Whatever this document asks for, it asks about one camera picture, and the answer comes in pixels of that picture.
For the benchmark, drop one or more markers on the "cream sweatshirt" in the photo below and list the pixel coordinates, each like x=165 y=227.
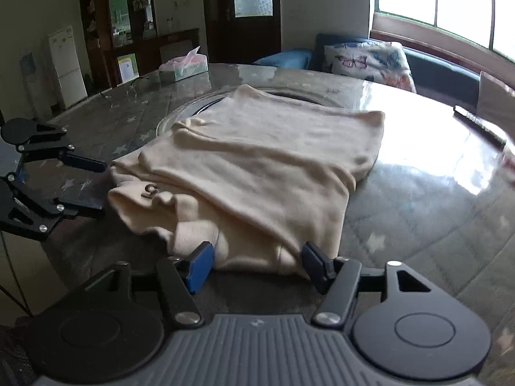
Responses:
x=261 y=161

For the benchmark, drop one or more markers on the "butterfly print pillow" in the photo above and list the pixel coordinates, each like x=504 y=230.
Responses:
x=362 y=62

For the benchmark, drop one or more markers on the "black remote control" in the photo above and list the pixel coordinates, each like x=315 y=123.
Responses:
x=478 y=124

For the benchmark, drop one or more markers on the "thin frame eyeglasses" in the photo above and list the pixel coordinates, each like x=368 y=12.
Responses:
x=139 y=81

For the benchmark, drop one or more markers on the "white refrigerator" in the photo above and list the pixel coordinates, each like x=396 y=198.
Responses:
x=68 y=68

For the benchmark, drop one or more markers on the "grey round table insert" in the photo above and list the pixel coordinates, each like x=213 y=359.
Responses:
x=169 y=122

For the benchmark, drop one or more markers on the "water dispenser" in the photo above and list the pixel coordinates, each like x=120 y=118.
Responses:
x=34 y=84

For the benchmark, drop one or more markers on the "dark wooden glass door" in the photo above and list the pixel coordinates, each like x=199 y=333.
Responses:
x=217 y=28

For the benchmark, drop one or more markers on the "white paper sheet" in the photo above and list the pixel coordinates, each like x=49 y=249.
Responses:
x=127 y=67

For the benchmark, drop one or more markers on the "tall wooden display cabinet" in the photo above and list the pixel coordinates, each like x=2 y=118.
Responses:
x=100 y=20

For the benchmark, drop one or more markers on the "pink and white tissue box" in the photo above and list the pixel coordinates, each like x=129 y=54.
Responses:
x=181 y=68

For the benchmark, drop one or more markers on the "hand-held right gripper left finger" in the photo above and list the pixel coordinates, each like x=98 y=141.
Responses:
x=201 y=267

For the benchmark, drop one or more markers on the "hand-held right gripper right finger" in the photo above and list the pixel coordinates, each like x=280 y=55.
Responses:
x=316 y=267

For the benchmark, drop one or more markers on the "blue sofa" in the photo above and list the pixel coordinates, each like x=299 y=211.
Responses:
x=438 y=70

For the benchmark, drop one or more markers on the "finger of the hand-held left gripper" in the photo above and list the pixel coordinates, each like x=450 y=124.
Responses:
x=68 y=208
x=86 y=164

